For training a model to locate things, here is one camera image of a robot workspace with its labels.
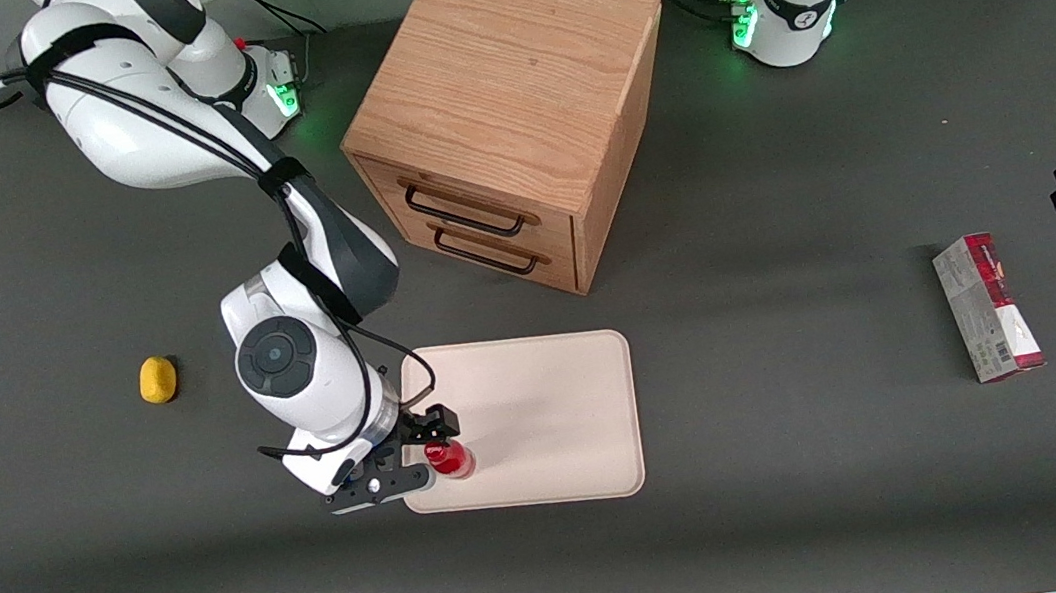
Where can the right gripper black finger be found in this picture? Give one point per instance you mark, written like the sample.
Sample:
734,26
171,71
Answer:
438,422

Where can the small red coke bottle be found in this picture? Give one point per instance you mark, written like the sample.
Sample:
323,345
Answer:
452,460

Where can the red plaid cardboard box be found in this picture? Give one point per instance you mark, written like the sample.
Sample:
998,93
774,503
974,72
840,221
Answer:
988,310

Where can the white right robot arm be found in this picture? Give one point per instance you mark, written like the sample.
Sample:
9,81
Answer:
134,123

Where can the beige rectangular tray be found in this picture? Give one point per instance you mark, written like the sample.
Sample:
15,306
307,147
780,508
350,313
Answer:
553,414

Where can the wooden drawer front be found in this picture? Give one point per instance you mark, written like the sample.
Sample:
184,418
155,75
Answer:
523,259
475,192

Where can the small yellow lemon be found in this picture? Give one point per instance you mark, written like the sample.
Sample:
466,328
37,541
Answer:
158,380

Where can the wooden drawer cabinet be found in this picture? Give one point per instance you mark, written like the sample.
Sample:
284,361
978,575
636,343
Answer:
509,57

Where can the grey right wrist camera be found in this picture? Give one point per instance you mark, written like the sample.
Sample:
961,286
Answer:
381,490

